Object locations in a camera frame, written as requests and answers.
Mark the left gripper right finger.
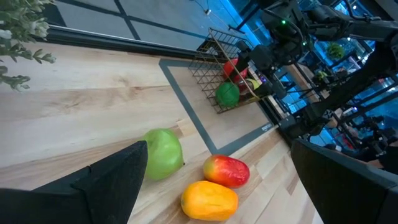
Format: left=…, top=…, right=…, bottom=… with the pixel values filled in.
left=290, top=138, right=396, bottom=224

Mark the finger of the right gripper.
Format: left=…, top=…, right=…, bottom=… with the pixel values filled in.
left=230, top=40, right=252, bottom=83
left=254, top=74, right=287, bottom=100

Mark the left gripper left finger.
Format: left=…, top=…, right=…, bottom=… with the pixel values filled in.
left=18, top=140, right=149, bottom=224

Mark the red apple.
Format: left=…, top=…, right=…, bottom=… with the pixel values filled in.
left=222, top=58, right=249, bottom=93

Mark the dark green round fruit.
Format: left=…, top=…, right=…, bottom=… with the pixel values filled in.
left=215, top=82, right=241, bottom=108

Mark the light green pear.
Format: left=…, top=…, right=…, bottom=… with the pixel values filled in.
left=141, top=128, right=185, bottom=182

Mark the red and yellow mango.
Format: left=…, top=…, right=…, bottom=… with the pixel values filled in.
left=203, top=154, right=251, bottom=189

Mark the grey-bordered placement mat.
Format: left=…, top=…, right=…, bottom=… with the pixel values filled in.
left=159, top=58, right=274, bottom=156

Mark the background green plant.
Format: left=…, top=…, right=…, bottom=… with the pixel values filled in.
left=325, top=42, right=346, bottom=61

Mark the orange yellow mango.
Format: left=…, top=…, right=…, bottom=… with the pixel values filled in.
left=180, top=180, right=239, bottom=222

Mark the small potted green plant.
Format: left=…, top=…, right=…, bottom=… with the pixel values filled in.
left=0, top=0, right=57, bottom=93

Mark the wire basket with handle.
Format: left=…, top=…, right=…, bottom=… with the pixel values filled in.
left=188, top=27, right=274, bottom=114

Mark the black aluminium table frame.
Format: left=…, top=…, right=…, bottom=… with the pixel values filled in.
left=43, top=24, right=203, bottom=60

